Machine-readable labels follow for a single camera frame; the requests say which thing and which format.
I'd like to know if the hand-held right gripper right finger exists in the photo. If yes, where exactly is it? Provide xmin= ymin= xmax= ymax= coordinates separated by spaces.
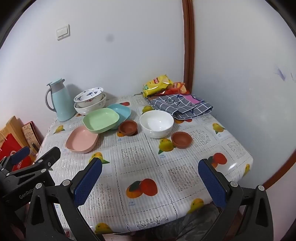
xmin=198 ymin=158 xmax=274 ymax=241

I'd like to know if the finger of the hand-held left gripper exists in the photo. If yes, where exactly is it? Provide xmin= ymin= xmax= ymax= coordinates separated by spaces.
xmin=0 ymin=146 xmax=31 ymax=173
xmin=6 ymin=146 xmax=61 ymax=179

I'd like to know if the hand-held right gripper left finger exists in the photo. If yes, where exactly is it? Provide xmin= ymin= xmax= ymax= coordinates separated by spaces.
xmin=25 ymin=158 xmax=103 ymax=241

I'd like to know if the pink square plate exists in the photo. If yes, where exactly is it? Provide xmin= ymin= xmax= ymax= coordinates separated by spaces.
xmin=65 ymin=126 xmax=100 ymax=154

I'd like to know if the small brown bowl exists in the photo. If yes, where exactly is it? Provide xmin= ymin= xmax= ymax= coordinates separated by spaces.
xmin=118 ymin=120 xmax=138 ymax=137
xmin=171 ymin=131 xmax=193 ymax=149

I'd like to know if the green square plate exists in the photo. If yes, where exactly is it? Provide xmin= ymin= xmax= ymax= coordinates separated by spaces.
xmin=83 ymin=108 xmax=120 ymax=134

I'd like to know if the blue square plate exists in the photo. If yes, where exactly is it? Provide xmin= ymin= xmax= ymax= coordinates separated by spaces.
xmin=107 ymin=103 xmax=132 ymax=130

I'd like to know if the plain white bowl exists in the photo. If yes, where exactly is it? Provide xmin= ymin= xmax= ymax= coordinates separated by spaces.
xmin=139 ymin=110 xmax=174 ymax=139

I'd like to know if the red paper bag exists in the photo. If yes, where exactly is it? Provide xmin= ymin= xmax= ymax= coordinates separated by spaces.
xmin=0 ymin=133 xmax=31 ymax=166

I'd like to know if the light blue thermos jug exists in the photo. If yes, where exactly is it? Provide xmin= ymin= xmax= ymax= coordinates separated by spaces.
xmin=45 ymin=79 xmax=77 ymax=122

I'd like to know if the large white swirl bowl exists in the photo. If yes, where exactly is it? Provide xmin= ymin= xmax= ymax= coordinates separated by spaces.
xmin=73 ymin=93 xmax=107 ymax=116

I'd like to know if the blue patterned white bowl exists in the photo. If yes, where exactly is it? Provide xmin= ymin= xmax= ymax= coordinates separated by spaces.
xmin=73 ymin=87 xmax=104 ymax=108

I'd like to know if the pink label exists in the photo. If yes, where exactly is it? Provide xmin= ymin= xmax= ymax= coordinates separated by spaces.
xmin=185 ymin=94 xmax=201 ymax=104

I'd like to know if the grey checked cloth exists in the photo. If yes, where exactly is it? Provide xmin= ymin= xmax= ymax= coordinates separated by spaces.
xmin=148 ymin=93 xmax=213 ymax=120

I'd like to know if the red chip bag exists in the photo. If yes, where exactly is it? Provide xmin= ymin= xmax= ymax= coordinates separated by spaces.
xmin=159 ymin=82 xmax=190 ymax=96

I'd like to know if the yellow chip bag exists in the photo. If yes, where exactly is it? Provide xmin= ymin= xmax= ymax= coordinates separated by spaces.
xmin=142 ymin=74 xmax=174 ymax=98

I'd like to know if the white wall switch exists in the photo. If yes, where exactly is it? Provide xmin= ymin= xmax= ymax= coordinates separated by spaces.
xmin=56 ymin=24 xmax=70 ymax=41

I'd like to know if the brown wooden door frame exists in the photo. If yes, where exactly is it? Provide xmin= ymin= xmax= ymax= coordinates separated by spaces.
xmin=181 ymin=0 xmax=196 ymax=95

